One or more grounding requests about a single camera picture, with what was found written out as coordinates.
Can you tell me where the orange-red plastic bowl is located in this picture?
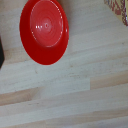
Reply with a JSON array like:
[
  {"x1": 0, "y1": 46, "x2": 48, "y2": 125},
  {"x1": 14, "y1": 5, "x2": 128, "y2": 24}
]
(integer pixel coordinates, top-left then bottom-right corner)
[{"x1": 19, "y1": 0, "x2": 70, "y2": 66}]

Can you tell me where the black object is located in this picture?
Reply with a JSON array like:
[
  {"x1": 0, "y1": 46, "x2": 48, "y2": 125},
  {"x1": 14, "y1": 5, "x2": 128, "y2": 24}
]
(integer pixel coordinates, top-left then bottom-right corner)
[{"x1": 0, "y1": 36, "x2": 5, "y2": 69}]

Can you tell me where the yellow red patterned box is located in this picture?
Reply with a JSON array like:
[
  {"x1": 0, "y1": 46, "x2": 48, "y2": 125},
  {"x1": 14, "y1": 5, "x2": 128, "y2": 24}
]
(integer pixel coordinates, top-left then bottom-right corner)
[{"x1": 103, "y1": 0, "x2": 128, "y2": 27}]

